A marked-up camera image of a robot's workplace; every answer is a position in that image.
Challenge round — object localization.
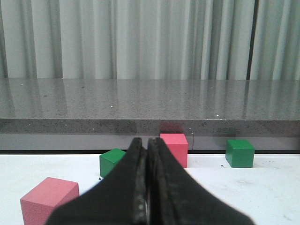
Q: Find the green cube left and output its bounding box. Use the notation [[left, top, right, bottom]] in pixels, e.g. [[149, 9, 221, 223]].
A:
[[99, 148, 126, 178]]

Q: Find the pink cube at back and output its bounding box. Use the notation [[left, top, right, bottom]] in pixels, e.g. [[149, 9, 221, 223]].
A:
[[160, 133, 188, 168]]

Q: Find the grey stone counter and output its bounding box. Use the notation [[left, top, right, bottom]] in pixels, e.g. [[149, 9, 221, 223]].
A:
[[0, 78, 300, 151]]

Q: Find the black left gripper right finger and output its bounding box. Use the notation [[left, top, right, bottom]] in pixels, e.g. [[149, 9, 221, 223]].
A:
[[147, 137, 254, 225]]

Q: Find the green cube right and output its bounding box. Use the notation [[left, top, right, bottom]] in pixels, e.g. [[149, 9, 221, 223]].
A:
[[225, 139, 255, 168]]

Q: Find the pink cube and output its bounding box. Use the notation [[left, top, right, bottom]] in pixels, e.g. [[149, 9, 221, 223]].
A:
[[160, 133, 188, 168], [20, 177, 79, 225]]

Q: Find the grey white curtain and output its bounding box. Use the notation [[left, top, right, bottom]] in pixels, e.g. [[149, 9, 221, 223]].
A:
[[0, 0, 300, 80]]

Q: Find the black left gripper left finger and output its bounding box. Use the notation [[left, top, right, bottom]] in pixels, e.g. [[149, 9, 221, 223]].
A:
[[46, 138, 147, 225]]

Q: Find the green cube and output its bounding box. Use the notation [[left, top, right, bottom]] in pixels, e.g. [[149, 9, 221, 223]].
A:
[[99, 148, 126, 178], [225, 139, 255, 168]]

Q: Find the pink cube near left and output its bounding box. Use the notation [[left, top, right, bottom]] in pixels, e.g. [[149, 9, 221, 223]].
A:
[[20, 177, 79, 225]]

